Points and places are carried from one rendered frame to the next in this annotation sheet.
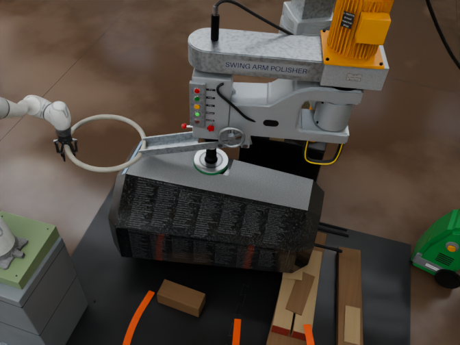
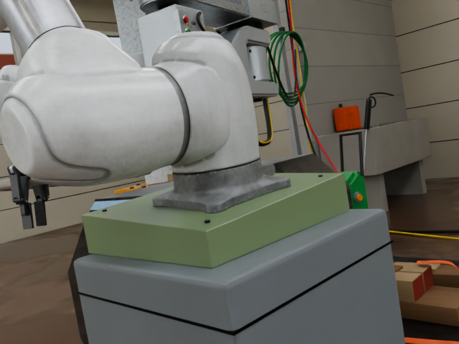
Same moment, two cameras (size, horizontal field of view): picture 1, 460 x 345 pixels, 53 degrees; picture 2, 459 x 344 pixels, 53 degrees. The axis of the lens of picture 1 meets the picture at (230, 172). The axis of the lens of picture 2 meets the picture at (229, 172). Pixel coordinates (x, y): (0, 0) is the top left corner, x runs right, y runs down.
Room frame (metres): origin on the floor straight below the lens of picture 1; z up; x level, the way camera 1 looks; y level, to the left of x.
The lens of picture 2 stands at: (0.77, 1.79, 0.96)
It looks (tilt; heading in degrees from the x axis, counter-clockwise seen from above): 4 degrees down; 302
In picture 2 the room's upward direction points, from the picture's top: 10 degrees counter-clockwise
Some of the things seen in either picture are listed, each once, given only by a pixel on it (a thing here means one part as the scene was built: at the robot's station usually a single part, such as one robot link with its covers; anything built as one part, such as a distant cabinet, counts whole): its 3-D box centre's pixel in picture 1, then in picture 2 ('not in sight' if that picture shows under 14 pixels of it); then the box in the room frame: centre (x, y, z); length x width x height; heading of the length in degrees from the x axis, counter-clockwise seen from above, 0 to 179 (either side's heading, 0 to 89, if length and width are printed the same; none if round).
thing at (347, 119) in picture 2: not in sight; (350, 117); (2.27, -3.33, 1.00); 0.50 x 0.22 x 0.33; 76
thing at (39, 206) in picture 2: not in sight; (40, 213); (1.91, 0.97, 0.85); 0.03 x 0.01 x 0.07; 15
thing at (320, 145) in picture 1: (283, 150); not in sight; (2.59, -0.41, 0.37); 0.66 x 0.66 x 0.74; 78
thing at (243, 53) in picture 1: (284, 59); (212, 9); (1.96, -0.23, 1.62); 0.96 x 0.25 x 0.17; 89
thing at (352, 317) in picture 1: (352, 324); (414, 266); (1.31, -0.87, 0.09); 0.25 x 0.10 x 0.01; 171
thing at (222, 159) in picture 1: (211, 159); not in sight; (1.97, 0.12, 0.85); 0.21 x 0.21 x 0.01
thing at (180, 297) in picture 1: (181, 298); not in sight; (1.41, 0.26, 0.07); 0.30 x 0.12 x 0.12; 73
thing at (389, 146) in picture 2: not in sight; (379, 164); (2.04, -3.40, 0.43); 1.30 x 0.62 x 0.86; 76
